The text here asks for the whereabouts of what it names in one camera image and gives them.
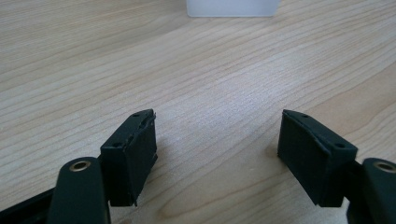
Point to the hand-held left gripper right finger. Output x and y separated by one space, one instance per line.
311 158

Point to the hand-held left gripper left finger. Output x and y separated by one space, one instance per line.
129 161

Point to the white plastic box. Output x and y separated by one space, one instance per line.
233 7

